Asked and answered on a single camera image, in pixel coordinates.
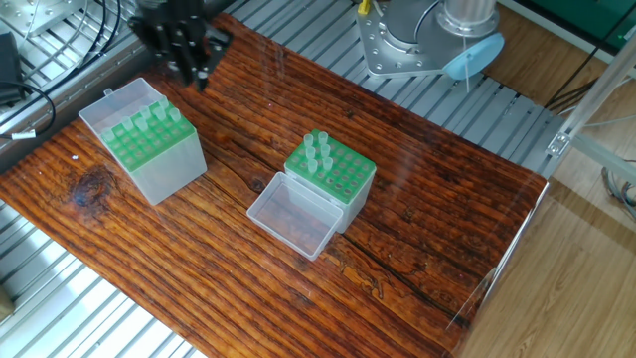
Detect grey metal mount plate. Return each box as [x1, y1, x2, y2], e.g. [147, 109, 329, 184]
[358, 8, 448, 79]

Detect black cable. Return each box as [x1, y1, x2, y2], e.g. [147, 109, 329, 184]
[0, 0, 122, 140]

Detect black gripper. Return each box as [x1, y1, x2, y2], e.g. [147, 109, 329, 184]
[131, 0, 236, 92]

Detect glossy wooden board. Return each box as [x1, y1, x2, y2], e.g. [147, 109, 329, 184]
[0, 10, 553, 358]

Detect clear hinged box lid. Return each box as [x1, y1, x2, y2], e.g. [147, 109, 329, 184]
[79, 79, 165, 135]
[245, 171, 342, 261]

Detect aluminium frame corner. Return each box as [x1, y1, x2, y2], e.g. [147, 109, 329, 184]
[545, 68, 636, 185]

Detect translucent tip box green rack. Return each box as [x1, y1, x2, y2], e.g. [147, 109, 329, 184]
[284, 130, 379, 235]
[79, 79, 209, 206]

